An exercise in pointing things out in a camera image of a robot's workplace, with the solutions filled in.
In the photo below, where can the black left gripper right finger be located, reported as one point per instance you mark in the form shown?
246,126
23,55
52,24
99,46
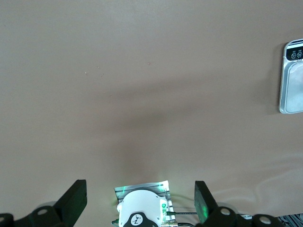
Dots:
206,205

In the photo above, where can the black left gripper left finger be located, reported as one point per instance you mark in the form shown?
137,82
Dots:
68,203

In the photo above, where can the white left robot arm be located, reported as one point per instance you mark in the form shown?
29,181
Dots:
139,203

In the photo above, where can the silver digital kitchen scale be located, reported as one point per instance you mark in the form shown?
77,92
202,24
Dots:
293,82

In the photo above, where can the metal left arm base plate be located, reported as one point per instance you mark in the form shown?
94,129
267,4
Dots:
142,186

